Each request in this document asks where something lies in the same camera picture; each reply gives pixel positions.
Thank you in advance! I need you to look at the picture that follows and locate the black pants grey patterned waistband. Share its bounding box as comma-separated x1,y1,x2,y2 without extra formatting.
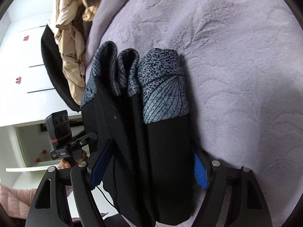
81,41,195,226

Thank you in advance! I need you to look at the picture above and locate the pink quilted clothing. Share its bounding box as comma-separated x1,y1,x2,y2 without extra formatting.
0,184,74,220

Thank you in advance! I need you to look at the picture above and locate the person's hand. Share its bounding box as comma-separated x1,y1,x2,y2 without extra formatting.
60,150,88,169

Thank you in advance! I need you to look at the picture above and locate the white shelf cabinet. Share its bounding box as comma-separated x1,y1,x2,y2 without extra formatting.
0,113,86,190

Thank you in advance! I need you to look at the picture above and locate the black garment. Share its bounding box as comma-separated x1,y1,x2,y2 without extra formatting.
41,25,80,112

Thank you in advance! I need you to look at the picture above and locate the beige jacket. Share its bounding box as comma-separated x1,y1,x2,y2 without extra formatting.
55,0,92,105

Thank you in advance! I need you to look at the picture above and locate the lavender embossed blanket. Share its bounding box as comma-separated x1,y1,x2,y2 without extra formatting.
85,0,302,226

